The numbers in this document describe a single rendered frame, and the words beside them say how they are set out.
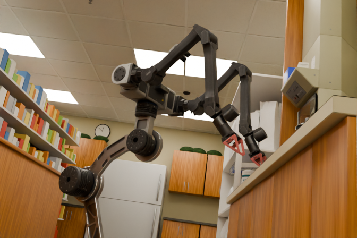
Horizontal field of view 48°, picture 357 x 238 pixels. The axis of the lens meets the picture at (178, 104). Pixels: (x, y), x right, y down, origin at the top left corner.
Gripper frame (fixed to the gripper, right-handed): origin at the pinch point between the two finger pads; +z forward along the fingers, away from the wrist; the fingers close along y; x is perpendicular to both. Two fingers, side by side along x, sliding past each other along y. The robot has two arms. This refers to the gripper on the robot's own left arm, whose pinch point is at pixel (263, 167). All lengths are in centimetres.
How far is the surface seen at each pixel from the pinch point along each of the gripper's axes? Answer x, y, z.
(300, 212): -27, -95, 52
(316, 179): -36, -106, 50
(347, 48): -70, -6, -32
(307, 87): -43.0, -17.0, -18.7
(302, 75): -44, -23, -23
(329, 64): -58, -17, -24
